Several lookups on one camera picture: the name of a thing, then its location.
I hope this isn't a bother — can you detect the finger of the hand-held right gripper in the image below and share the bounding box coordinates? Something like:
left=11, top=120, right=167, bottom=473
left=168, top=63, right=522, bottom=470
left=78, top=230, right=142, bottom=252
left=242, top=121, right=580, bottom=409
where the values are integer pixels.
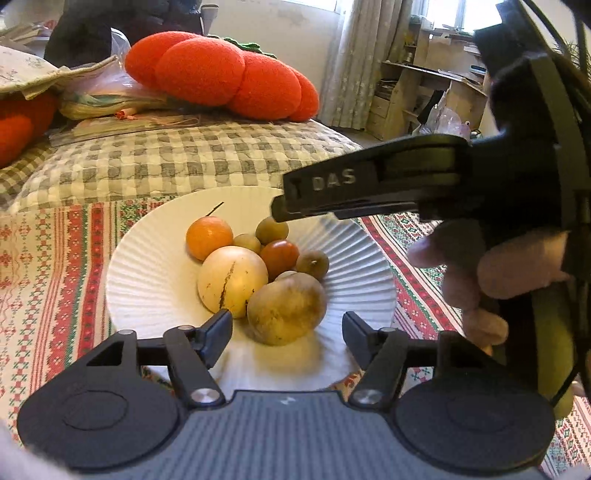
left=271, top=196, right=444, bottom=223
left=283, top=134, right=472, bottom=210

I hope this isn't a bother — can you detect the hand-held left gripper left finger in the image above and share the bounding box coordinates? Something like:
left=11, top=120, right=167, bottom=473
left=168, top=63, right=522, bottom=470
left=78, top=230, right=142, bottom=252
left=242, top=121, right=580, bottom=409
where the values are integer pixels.
left=88, top=308, right=234, bottom=409

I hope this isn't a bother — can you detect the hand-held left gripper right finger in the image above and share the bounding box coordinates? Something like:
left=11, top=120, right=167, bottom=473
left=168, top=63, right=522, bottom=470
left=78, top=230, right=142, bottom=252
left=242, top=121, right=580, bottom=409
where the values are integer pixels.
left=342, top=311, right=485, bottom=409

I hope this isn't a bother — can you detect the large brown pear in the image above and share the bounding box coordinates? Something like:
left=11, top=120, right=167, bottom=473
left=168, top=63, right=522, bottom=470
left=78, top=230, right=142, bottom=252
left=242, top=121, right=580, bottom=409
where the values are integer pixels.
left=247, top=272, right=328, bottom=347

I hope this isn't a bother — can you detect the white ribbed plate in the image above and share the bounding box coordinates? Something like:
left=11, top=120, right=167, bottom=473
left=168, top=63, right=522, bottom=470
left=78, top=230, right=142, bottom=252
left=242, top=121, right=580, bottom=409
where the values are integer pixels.
left=106, top=187, right=398, bottom=393

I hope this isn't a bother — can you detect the orange with twig stem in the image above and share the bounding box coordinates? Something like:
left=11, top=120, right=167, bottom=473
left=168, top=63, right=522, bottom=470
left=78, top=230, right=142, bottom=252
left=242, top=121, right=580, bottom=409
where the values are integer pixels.
left=185, top=202, right=234, bottom=261

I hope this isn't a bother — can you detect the person's right hand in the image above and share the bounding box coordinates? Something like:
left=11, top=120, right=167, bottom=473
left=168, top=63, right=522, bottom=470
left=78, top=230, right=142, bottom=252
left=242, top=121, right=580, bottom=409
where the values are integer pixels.
left=409, top=226, right=573, bottom=356

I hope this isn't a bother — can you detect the pale striped melon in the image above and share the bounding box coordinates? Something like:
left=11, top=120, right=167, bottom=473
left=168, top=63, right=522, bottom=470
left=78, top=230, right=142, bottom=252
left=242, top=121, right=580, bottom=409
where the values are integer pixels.
left=197, top=246, right=269, bottom=319

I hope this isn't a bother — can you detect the small red-orange tomato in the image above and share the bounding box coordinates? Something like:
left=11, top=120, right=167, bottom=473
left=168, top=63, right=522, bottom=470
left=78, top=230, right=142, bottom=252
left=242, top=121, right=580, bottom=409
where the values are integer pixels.
left=259, top=239, right=300, bottom=277

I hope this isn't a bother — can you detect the clear plastic bag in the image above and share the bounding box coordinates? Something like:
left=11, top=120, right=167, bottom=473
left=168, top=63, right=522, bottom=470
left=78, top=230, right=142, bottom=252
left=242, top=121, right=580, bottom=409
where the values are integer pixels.
left=425, top=92, right=472, bottom=137

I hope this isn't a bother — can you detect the wooden shelf unit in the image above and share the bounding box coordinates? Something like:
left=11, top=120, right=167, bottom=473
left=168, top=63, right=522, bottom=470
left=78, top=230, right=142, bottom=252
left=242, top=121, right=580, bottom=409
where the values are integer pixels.
left=367, top=16, right=497, bottom=141

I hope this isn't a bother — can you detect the patterned curtain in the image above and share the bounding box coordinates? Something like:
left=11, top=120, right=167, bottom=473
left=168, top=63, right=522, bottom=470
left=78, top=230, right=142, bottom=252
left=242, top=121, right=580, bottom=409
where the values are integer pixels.
left=318, top=0, right=462, bottom=132

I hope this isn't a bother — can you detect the window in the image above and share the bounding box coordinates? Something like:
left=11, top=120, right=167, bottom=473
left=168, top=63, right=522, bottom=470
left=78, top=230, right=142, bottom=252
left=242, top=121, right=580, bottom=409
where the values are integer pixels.
left=455, top=0, right=504, bottom=28

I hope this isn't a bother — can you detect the large orange pumpkin cushion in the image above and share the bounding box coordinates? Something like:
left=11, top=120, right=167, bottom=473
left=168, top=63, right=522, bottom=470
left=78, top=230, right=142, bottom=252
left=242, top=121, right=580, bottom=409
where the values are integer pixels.
left=124, top=31, right=320, bottom=123

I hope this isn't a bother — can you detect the flat book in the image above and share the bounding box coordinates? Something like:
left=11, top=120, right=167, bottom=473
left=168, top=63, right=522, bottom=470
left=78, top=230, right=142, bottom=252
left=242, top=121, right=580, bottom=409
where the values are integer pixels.
left=48, top=115, right=201, bottom=146

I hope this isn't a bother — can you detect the black clothing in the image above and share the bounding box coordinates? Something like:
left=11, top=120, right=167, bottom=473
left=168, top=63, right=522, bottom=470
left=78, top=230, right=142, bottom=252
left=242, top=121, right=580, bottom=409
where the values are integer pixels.
left=44, top=0, right=204, bottom=68

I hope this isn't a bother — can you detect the small orange pumpkin cushion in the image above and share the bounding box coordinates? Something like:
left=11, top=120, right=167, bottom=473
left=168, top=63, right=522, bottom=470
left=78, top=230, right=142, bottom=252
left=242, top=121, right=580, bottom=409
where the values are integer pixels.
left=0, top=90, right=58, bottom=169

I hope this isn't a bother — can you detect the beige floral cloth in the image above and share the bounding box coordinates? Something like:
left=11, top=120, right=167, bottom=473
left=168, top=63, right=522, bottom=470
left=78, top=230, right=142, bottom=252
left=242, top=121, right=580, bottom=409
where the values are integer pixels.
left=0, top=44, right=118, bottom=100

